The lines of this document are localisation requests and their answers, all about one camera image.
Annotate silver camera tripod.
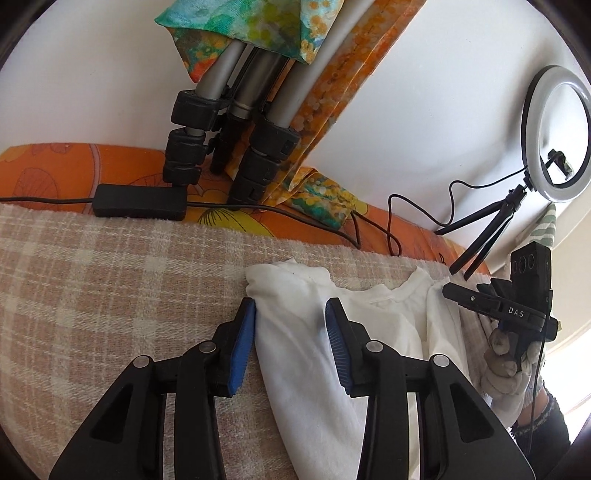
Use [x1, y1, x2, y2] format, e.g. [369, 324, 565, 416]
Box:
[163, 28, 301, 211]

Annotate person's right hand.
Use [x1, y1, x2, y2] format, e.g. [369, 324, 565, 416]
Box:
[479, 324, 546, 426]

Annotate black inline cable controller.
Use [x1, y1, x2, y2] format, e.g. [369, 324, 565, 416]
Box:
[92, 184, 188, 221]

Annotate small black tripod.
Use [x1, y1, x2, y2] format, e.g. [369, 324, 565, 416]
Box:
[434, 185, 530, 281]

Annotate white t-shirt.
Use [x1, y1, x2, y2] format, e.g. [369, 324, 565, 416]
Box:
[244, 258, 481, 480]

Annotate white ring light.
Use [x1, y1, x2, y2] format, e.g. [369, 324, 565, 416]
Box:
[521, 65, 591, 204]

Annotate black gooseneck phone holder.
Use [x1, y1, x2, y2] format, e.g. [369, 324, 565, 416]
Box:
[542, 148, 574, 179]

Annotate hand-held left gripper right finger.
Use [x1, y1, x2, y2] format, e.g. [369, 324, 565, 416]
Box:
[325, 297, 537, 480]

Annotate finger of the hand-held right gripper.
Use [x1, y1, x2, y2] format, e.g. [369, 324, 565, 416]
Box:
[441, 282, 505, 320]

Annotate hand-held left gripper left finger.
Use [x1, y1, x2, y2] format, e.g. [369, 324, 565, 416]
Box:
[48, 298, 257, 480]

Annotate beige checked blanket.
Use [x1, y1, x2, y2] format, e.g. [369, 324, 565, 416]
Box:
[0, 203, 490, 480]

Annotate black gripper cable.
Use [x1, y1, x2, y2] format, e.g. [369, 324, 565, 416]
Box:
[525, 339, 548, 467]

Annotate black ring light cable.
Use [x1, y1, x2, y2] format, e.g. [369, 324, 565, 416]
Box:
[0, 168, 530, 258]

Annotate green striped white cover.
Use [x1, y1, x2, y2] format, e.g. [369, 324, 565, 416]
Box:
[526, 203, 559, 251]

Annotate person's dark shorts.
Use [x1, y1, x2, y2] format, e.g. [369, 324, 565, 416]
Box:
[510, 388, 573, 480]

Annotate colourful patterned scarf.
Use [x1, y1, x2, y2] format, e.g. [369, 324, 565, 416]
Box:
[154, 0, 428, 232]

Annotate orange patterned bed sheet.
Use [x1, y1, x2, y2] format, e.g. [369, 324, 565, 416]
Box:
[0, 144, 491, 278]

